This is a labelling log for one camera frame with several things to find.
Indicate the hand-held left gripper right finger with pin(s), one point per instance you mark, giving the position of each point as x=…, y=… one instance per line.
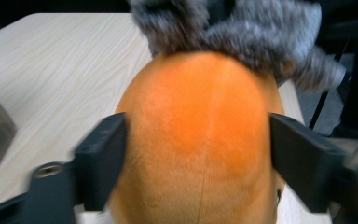
x=304, y=161

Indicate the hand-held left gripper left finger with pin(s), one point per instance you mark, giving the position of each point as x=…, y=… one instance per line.
x=101, y=161

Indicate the orange plush toy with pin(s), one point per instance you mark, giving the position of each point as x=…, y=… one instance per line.
x=199, y=140

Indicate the grey fuzzy cloth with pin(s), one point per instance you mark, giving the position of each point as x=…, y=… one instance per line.
x=245, y=34

